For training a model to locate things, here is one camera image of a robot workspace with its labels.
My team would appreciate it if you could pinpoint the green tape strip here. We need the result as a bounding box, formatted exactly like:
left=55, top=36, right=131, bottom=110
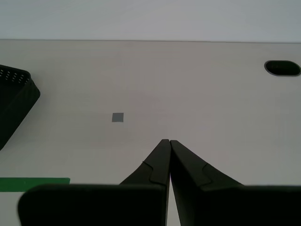
left=0, top=178, right=71, bottom=193

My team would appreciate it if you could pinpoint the black perforated plastic basket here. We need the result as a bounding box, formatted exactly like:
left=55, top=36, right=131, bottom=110
left=0, top=64, right=41, bottom=151

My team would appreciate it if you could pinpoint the black oval cable grommet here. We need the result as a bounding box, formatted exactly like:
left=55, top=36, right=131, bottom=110
left=264, top=60, right=301, bottom=77

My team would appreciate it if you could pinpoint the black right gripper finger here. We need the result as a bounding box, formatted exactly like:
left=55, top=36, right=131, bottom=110
left=170, top=140, right=301, bottom=226
left=17, top=139, right=171, bottom=226

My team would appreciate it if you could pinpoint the grey square tape marker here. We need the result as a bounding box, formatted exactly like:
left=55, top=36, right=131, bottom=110
left=111, top=112, right=124, bottom=123

